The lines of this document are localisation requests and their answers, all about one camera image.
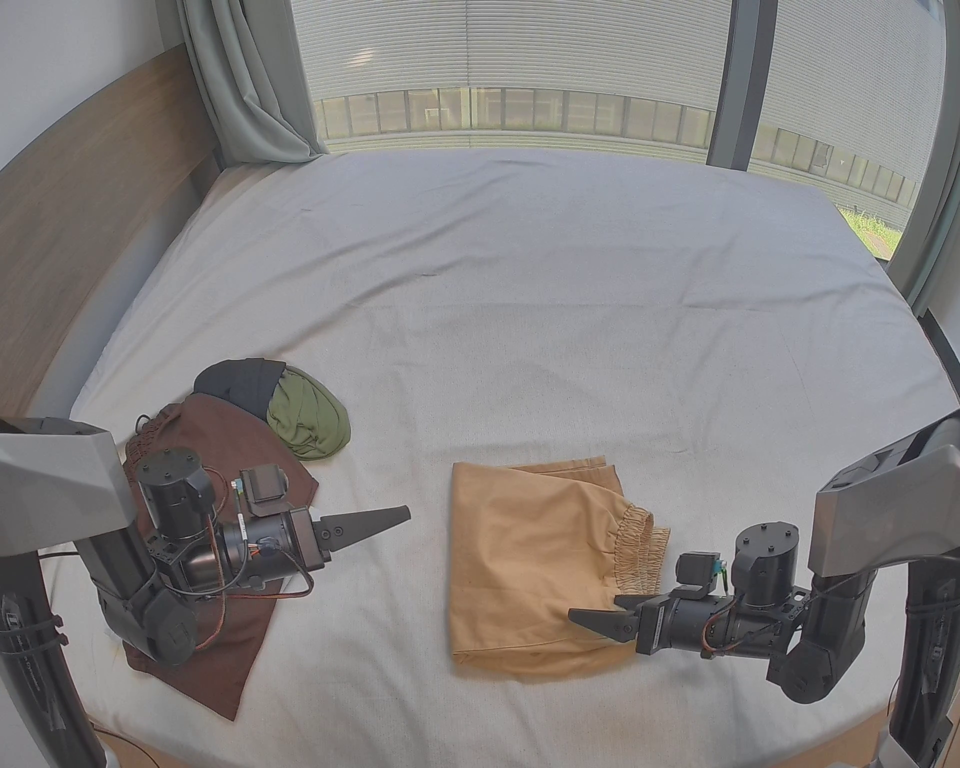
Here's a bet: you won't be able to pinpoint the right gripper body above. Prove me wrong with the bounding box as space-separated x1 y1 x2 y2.
633 591 727 657

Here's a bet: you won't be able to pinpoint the black garment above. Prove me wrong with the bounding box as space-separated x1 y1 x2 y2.
193 358 290 421

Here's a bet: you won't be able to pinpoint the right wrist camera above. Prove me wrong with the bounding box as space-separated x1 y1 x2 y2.
677 551 725 601

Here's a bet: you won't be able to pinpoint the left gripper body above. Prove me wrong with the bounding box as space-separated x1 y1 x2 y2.
216 506 333 594

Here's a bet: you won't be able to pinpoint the bed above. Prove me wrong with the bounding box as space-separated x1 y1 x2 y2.
0 43 960 768

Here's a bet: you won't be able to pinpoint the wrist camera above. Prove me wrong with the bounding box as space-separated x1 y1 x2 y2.
677 551 725 601
238 465 290 519

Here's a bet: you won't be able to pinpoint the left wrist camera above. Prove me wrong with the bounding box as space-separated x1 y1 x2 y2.
238 465 290 519

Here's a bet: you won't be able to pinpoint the brown shorts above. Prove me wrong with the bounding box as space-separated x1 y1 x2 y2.
123 393 320 723

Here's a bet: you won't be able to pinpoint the window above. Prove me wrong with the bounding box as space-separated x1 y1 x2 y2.
288 0 960 376

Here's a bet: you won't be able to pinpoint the tan shorts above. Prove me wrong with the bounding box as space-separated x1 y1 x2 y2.
448 456 671 680

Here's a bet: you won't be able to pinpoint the green garment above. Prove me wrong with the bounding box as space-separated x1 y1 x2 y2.
266 365 354 461

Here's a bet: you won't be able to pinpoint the grey-green curtain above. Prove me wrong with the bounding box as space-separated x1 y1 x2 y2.
178 0 330 168

